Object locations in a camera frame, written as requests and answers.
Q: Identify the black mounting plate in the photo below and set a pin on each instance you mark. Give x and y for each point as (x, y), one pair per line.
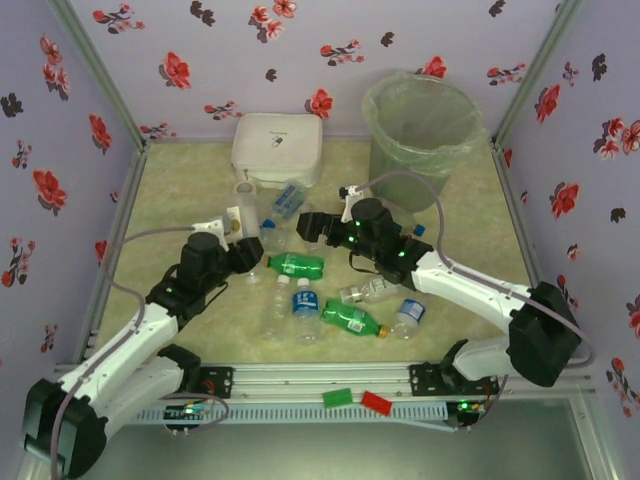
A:
(220, 382)
(425, 380)

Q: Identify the green translucent bin with liner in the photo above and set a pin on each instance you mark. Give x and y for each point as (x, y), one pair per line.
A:
(425, 165)

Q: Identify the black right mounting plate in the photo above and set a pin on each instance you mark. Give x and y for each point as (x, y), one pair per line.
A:
(425, 380)

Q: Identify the clear bottle green label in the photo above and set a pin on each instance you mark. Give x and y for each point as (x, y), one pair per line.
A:
(370, 290)

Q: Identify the grey aluminium frame post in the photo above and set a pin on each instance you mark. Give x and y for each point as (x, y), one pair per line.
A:
(540, 60)
(95, 65)

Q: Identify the white plastic container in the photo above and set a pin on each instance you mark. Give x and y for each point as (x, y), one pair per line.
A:
(277, 145)

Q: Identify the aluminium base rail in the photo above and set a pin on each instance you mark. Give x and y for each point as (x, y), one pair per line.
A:
(320, 377)

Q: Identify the short clear bottle blue label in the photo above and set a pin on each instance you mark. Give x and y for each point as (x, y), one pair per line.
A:
(411, 310)

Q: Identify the left circuit board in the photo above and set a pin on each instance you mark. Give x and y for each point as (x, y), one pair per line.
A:
(187, 411)

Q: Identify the clear plastic bottle white cap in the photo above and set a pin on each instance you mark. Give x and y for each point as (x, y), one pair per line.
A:
(276, 310)

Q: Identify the green plastic bottle orange cap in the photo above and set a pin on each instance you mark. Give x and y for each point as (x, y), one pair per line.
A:
(350, 317)
(300, 265)

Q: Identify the clear bottle blue label white cap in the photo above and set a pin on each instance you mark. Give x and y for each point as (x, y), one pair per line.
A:
(305, 302)

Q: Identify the red plastic block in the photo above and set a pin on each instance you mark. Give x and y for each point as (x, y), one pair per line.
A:
(376, 401)

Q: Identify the circuit board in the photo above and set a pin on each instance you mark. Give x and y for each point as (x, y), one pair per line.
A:
(465, 407)
(187, 411)

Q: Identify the green plastic block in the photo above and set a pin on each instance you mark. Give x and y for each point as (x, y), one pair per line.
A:
(337, 397)

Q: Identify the right circuit board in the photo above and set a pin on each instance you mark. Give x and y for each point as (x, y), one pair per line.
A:
(465, 407)

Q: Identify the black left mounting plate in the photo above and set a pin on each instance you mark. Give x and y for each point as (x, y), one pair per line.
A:
(220, 382)

